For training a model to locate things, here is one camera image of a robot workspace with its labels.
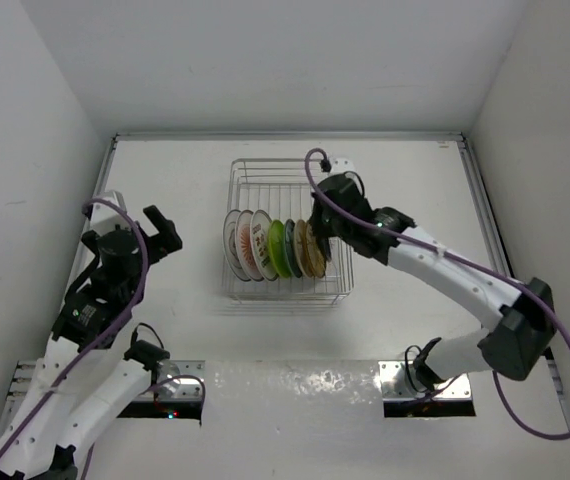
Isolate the beige cream plate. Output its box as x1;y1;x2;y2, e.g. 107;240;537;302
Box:
294;219;314;278

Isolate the yellow gold patterned plate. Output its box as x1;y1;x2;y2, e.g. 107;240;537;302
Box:
305;222;326;278

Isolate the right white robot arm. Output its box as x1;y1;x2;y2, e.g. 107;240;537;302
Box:
310;173;556;391

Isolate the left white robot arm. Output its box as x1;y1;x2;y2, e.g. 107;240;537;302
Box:
0;199;182;479

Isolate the dark grey blue plate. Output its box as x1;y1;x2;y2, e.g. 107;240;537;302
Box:
283;219;303;278

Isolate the green plate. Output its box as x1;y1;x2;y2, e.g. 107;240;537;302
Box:
267;220;291;278

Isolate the white plate colourful print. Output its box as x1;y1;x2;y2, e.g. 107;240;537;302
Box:
250;209;278;281

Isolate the white plate dark pattern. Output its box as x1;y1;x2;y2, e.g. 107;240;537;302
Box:
222;209;250;282

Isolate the white plate orange flower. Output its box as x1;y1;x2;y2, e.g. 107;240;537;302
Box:
235;210;263;282

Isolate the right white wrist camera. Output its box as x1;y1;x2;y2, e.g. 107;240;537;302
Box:
327;157;357;176

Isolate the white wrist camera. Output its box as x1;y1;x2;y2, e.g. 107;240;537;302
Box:
89;190;129;236
327;157;357;176

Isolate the metal wire dish rack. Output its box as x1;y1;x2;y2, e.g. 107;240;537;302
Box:
222;159;354;306

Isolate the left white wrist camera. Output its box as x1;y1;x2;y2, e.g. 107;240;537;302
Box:
89;190;129;236

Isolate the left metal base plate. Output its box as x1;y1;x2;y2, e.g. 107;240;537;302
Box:
143;360;206;402

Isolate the metal base plate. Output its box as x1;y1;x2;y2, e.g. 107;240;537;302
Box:
378;360;473;403
143;360;206;402

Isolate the aluminium table frame rail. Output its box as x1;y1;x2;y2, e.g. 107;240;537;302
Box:
0;130;564;480

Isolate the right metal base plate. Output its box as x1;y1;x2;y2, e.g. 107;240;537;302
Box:
378;360;473;403

